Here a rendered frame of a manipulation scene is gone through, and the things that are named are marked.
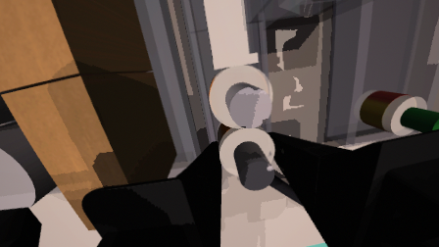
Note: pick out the black flat bar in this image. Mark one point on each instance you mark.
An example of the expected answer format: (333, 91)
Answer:
(284, 188)

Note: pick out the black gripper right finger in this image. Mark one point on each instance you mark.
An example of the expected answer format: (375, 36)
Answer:
(338, 187)

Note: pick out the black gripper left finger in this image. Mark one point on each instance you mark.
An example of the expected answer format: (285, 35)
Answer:
(191, 199)

